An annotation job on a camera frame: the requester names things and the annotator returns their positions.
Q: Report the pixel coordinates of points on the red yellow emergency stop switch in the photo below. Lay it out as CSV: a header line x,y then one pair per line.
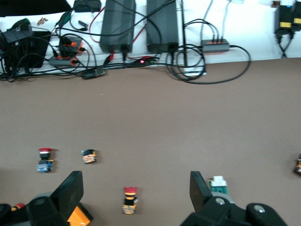
x,y
129,202

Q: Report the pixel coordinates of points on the black marker pen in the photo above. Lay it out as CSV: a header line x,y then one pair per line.
x,y
82,23

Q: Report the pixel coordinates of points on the inline connector red light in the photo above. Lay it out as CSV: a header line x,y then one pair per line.
x,y
142,61

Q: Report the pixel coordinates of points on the black pouch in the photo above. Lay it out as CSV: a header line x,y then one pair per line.
x,y
88,5

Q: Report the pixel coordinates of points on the white power strip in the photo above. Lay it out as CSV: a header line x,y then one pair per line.
x,y
197,73

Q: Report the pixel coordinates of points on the black power supply box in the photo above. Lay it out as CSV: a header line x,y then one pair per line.
x,y
162,23
117,23

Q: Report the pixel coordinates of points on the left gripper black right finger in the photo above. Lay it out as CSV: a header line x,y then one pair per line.
x,y
200,193

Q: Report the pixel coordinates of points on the orange black adapter device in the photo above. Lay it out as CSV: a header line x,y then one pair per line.
x,y
70,46

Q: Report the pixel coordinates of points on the orange button enclosure box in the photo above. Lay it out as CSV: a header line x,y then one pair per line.
x,y
80,217

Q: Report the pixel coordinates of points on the orange black contact block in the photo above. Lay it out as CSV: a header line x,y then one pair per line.
x,y
89,157

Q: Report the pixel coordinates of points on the black selector switch orange block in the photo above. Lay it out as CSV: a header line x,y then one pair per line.
x,y
298,166

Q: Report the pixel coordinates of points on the red mushroom pushbutton switch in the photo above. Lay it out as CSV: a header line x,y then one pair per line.
x,y
44,167

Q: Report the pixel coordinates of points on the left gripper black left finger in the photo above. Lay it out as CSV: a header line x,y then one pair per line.
x,y
70,188

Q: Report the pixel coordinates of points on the red yellow button head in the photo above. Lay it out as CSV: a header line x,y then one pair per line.
x,y
17,206

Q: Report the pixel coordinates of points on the black equipment box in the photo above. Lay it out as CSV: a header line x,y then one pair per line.
x,y
28,49

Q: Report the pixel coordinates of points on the green circuit board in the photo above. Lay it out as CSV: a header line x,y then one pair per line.
x,y
218,186

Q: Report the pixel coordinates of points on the grey orange adapter device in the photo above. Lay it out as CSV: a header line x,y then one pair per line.
x,y
61,61

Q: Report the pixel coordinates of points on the grey hub orange stripe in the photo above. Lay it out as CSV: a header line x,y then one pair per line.
x,y
215,47

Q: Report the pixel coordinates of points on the black adapter yellow label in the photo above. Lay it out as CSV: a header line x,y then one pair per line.
x,y
296,18
283,18

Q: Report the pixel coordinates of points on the green black tool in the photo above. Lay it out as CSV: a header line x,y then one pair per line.
x,y
22,23

